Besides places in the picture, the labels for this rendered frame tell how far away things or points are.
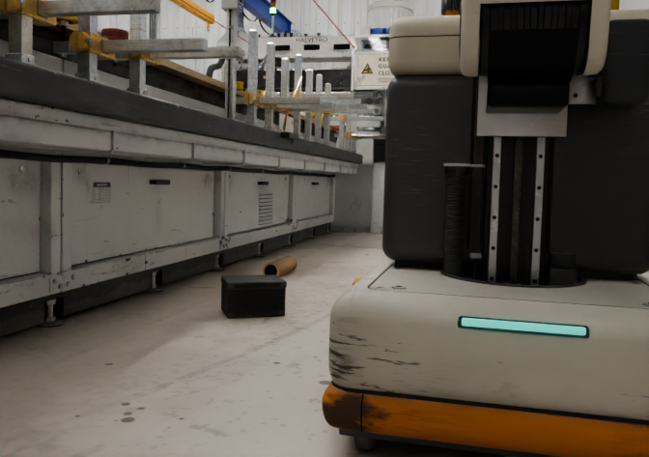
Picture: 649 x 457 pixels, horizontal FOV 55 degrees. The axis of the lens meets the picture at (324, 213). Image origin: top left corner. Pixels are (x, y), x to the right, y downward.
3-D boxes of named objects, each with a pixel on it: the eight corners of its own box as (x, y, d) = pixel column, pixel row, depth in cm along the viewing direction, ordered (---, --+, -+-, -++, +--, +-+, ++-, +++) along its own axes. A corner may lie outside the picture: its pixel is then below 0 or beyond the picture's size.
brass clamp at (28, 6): (58, 25, 147) (58, 4, 147) (17, 10, 134) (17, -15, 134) (36, 26, 149) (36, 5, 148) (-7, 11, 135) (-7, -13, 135)
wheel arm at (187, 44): (208, 55, 162) (208, 39, 162) (202, 52, 159) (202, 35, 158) (61, 58, 172) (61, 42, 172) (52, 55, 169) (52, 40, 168)
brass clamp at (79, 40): (117, 60, 172) (117, 42, 171) (87, 49, 159) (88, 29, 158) (97, 60, 173) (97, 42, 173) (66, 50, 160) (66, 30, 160)
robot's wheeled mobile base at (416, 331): (378, 341, 168) (380, 248, 167) (634, 364, 153) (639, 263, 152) (315, 441, 103) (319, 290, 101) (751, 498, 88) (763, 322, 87)
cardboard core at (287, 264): (296, 255, 315) (279, 263, 286) (296, 271, 315) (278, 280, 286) (282, 255, 317) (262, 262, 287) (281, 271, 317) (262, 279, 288)
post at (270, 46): (272, 140, 311) (275, 42, 309) (270, 140, 308) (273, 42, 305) (266, 140, 312) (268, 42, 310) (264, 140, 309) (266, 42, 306)
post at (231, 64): (237, 121, 262) (239, 12, 260) (232, 120, 257) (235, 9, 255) (227, 121, 263) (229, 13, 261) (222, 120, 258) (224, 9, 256)
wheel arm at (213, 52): (242, 61, 186) (242, 46, 186) (238, 59, 183) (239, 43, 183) (112, 63, 196) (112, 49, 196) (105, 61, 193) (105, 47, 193)
